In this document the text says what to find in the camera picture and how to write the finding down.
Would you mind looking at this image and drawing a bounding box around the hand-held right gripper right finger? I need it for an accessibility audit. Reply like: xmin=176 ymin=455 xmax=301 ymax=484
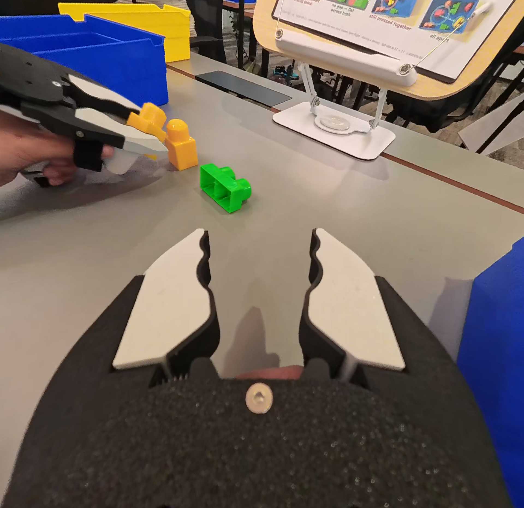
xmin=300 ymin=228 xmax=407 ymax=371

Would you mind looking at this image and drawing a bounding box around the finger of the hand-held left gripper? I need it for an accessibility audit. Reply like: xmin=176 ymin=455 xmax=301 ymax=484
xmin=66 ymin=73 xmax=144 ymax=117
xmin=74 ymin=107 xmax=171 ymax=176

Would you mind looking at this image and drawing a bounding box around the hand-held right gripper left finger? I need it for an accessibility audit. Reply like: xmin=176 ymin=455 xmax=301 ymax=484
xmin=113 ymin=228 xmax=221 ymax=371

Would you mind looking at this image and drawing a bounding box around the yellow toy block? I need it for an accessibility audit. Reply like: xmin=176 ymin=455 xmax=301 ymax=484
xmin=166 ymin=119 xmax=200 ymax=171
xmin=126 ymin=102 xmax=168 ymax=137

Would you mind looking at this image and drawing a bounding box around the blue plastic bin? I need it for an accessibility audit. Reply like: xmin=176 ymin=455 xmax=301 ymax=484
xmin=457 ymin=238 xmax=524 ymax=502
xmin=0 ymin=16 xmax=169 ymax=107

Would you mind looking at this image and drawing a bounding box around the green double toy block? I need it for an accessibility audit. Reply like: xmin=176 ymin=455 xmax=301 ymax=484
xmin=199 ymin=163 xmax=252 ymax=214

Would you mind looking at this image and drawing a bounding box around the person's left hand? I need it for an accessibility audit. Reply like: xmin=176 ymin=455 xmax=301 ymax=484
xmin=0 ymin=111 xmax=115 ymax=188

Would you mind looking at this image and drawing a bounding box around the yellow plastic bin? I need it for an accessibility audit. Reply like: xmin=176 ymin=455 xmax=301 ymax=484
xmin=59 ymin=2 xmax=192 ymax=64

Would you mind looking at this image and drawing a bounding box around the black inset table panel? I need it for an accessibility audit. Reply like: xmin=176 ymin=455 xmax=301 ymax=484
xmin=195 ymin=70 xmax=294 ymax=107

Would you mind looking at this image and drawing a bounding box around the wooden clipboard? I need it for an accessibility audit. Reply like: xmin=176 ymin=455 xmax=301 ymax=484
xmin=252 ymin=0 xmax=524 ymax=101

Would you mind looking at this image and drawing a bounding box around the printed instruction sheet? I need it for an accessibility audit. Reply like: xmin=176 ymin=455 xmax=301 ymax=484
xmin=272 ymin=0 xmax=497 ymax=81

